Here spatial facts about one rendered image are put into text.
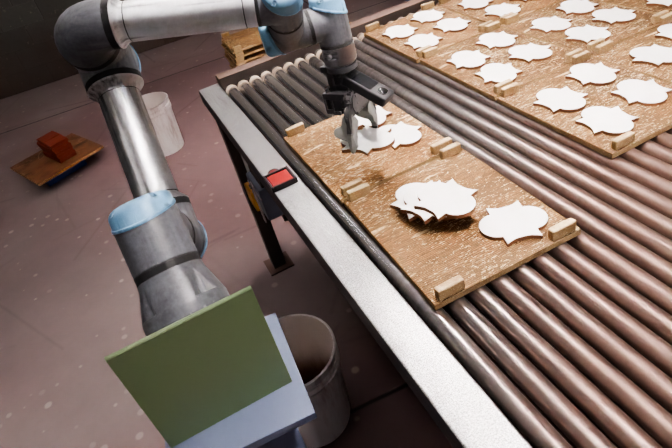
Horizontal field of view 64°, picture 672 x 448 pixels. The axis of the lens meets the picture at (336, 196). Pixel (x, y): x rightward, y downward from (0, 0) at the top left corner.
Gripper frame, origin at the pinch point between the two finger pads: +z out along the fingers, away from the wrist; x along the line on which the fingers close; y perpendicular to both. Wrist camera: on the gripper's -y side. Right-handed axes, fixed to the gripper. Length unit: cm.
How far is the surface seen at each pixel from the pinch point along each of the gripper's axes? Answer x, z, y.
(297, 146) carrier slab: -8.5, 9.6, 31.2
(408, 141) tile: -16.6, 9.9, -1.4
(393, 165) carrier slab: -6.6, 11.4, -1.6
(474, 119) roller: -35.9, 12.9, -12.7
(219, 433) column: 69, 21, -3
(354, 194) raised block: 9.4, 9.9, 0.7
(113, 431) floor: 59, 102, 104
